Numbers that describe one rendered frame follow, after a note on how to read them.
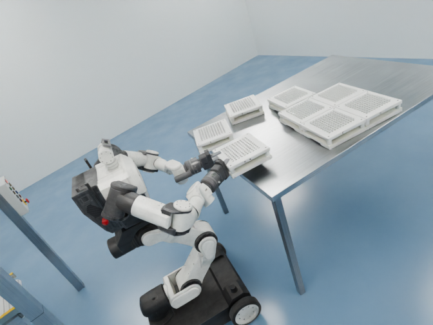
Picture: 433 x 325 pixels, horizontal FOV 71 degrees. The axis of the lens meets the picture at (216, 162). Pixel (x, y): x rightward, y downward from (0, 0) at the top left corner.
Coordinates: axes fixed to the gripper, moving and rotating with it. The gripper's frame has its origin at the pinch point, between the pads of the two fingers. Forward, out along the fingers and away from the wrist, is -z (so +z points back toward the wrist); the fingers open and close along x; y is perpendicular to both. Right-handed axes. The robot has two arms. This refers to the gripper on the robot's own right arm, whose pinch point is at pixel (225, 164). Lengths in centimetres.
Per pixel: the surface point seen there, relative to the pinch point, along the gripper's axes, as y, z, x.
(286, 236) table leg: 27, 4, 44
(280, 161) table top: 19.8, -20.5, 11.3
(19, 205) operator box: -138, 64, 4
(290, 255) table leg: 27, 4, 59
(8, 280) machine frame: -48, 99, -8
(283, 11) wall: -168, -441, 23
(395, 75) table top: 57, -125, 13
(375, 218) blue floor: 52, -72, 100
